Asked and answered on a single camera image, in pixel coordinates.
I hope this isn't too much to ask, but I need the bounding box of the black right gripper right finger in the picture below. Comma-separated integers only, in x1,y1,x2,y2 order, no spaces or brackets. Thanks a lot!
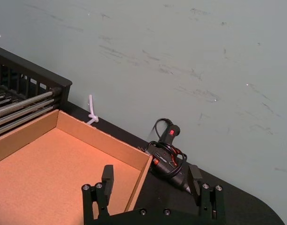
188,164,226,222

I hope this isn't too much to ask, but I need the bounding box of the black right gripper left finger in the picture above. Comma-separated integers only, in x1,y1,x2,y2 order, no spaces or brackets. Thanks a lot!
81,165,115,222

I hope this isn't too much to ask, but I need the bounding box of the shallow brown cardboard tray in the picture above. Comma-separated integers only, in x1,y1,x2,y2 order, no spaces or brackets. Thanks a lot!
0,109,154,225

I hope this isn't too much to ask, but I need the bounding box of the small white plastic piece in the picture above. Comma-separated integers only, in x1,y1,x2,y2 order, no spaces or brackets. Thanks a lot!
86,94,100,125

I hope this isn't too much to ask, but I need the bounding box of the black rack with steel bars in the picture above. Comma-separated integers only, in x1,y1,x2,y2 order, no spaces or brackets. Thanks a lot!
0,44,73,139

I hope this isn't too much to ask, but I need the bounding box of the black corded tool red switch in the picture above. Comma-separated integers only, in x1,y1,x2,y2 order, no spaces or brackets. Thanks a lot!
147,118,193,195

